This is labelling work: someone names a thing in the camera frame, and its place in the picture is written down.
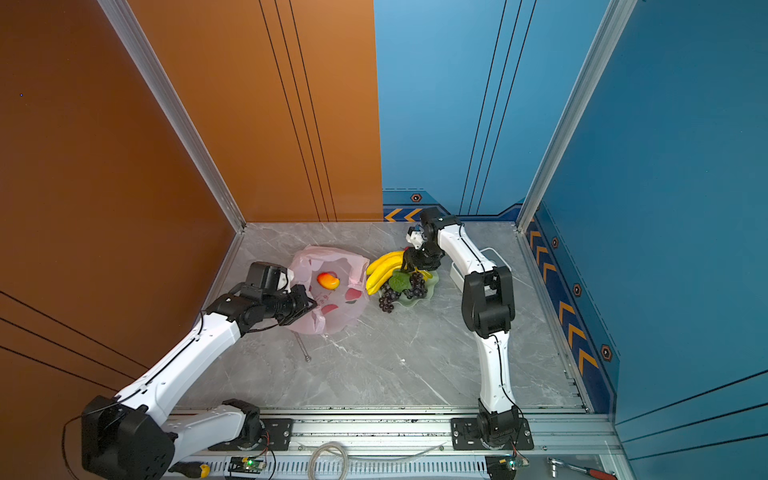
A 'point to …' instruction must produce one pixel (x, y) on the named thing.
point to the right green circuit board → (504, 466)
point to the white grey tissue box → (458, 277)
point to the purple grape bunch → (389, 295)
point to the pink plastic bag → (335, 310)
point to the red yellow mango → (328, 281)
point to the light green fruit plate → (403, 299)
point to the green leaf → (400, 281)
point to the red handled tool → (591, 472)
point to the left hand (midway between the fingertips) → (319, 299)
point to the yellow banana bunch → (379, 271)
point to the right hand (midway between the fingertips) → (409, 268)
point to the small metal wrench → (304, 350)
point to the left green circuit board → (246, 465)
